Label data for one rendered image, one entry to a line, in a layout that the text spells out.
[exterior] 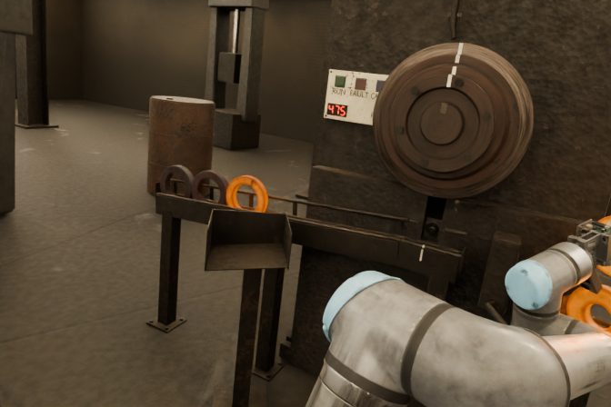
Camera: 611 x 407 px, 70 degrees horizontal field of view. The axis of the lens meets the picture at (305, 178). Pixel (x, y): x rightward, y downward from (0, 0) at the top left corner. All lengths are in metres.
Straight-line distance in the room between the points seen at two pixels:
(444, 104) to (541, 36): 0.39
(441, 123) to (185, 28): 9.15
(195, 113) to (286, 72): 4.87
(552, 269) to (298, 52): 7.77
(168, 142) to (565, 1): 3.18
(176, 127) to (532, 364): 3.60
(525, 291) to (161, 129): 3.40
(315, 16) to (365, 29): 6.83
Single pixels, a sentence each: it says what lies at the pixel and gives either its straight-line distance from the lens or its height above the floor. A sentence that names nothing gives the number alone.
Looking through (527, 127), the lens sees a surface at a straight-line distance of 1.38.
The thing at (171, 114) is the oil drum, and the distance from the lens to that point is 3.92.
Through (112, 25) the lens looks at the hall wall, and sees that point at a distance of 11.84.
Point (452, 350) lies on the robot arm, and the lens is 0.51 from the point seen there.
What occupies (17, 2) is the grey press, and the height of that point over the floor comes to 1.44.
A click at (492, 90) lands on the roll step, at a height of 1.22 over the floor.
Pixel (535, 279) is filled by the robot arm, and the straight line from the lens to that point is 0.99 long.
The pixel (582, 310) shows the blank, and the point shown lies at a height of 0.70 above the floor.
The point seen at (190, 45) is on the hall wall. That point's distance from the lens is 10.06.
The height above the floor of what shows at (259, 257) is 0.60.
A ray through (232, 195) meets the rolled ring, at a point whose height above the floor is 0.70.
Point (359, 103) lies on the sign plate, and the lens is 1.60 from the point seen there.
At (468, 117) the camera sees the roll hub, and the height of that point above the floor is 1.14.
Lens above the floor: 1.20
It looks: 13 degrees down
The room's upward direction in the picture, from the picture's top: 7 degrees clockwise
